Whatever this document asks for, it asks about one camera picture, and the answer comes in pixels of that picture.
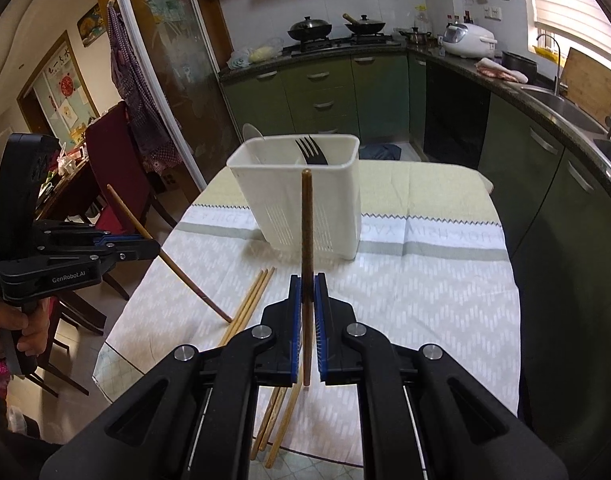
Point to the wooden cutting board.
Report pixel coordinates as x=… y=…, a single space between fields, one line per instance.
x=593 y=82

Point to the small steel pot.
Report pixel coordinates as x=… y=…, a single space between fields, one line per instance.
x=416 y=36

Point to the black cooking pot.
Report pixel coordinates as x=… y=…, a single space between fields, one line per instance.
x=518 y=60

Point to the black gas stove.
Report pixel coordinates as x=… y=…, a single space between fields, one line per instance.
x=340 y=44

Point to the checked hanging apron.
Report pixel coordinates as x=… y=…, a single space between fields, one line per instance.
x=135 y=100

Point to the white and green printed tablecloth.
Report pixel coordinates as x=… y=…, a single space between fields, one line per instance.
x=425 y=320

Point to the green kitchen cabinets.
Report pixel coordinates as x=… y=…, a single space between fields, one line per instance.
x=330 y=85

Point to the pink cloth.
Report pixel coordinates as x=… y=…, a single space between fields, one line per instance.
x=500 y=71

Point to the black wok with lid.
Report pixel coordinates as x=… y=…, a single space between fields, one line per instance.
x=309 y=27

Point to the black plastic fork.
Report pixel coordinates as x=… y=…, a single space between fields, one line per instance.
x=310 y=152

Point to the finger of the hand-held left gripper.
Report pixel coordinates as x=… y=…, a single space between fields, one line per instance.
x=135 y=251
x=115 y=239

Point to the person's left hand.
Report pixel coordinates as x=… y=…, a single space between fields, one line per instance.
x=33 y=332

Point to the decorated glass door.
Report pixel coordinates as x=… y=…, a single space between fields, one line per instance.
x=60 y=95

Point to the clear plastic bags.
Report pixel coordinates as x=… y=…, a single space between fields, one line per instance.
x=253 y=54

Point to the black built-in appliance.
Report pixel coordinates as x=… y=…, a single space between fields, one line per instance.
x=455 y=115

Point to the clear oil bottle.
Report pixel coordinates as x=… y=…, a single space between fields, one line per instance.
x=422 y=17

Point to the white plastic utensil holder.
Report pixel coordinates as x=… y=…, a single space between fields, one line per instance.
x=285 y=200

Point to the cluttered dining table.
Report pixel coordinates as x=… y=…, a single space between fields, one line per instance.
x=68 y=185

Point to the blue floor cloth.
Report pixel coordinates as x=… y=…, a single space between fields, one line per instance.
x=380 y=152

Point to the steel kitchen sink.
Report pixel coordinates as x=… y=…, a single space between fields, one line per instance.
x=565 y=107

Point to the red cushioned wooden chair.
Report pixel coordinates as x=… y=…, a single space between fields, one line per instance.
x=115 y=160

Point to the dark stone countertop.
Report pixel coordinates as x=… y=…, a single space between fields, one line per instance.
x=435 y=55

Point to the white wall socket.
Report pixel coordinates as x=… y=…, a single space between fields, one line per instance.
x=493 y=13

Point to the dark sauce bottles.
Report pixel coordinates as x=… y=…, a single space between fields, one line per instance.
x=460 y=18

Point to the white rice cooker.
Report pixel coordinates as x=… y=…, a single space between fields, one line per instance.
x=468 y=40

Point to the wall picture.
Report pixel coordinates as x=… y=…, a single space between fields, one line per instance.
x=91 y=22

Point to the dark wooden chair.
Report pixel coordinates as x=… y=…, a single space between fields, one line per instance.
x=70 y=320

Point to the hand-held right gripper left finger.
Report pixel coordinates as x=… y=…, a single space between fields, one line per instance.
x=296 y=320

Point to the person's dark clothing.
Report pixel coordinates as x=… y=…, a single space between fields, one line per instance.
x=15 y=440

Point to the small steel faucet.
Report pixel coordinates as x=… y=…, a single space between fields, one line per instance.
x=557 y=60

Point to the yellow dish rack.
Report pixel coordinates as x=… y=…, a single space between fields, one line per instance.
x=545 y=52

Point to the wooden chopstick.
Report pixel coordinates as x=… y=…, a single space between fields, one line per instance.
x=185 y=272
x=251 y=297
x=284 y=425
x=263 y=425
x=307 y=220
x=260 y=295
x=243 y=302
x=273 y=422

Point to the sliding glass door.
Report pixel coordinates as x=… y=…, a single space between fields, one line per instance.
x=185 y=60

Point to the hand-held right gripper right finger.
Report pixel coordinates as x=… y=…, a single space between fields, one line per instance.
x=320 y=320

